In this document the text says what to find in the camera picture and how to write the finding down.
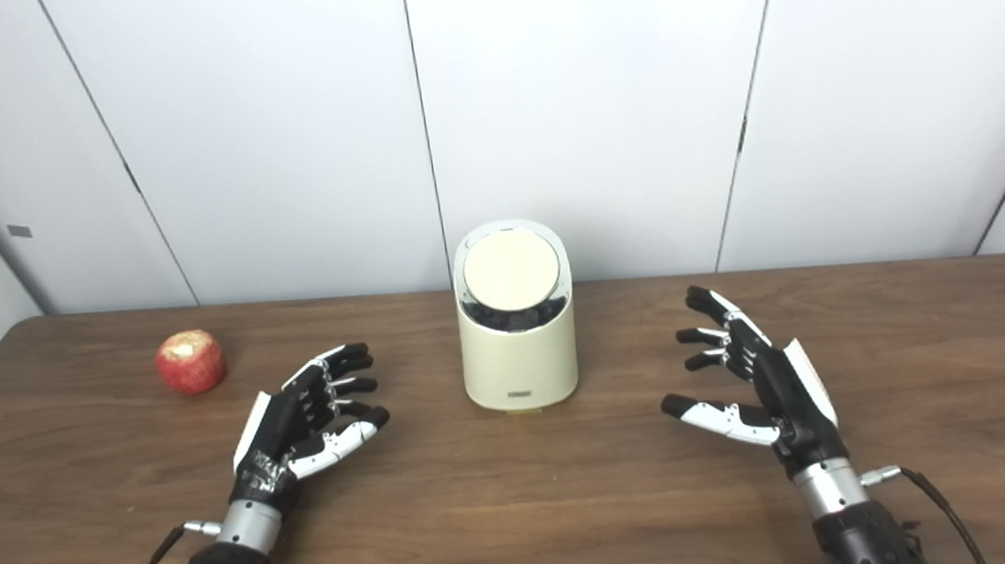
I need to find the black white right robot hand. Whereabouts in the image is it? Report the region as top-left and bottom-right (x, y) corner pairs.
(651, 274), (851, 484)

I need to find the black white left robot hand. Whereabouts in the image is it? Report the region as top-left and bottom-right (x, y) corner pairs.
(222, 342), (397, 515)

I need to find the red apple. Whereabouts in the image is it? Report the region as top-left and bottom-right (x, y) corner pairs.
(154, 327), (229, 397)

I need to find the cream-colored round bin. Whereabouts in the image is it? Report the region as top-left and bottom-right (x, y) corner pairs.
(450, 215), (582, 418)

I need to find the cream round bin lid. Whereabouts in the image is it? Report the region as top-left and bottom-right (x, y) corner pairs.
(461, 228), (564, 315)

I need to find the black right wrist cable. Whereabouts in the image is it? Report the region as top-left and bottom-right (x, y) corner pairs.
(860, 459), (987, 564)

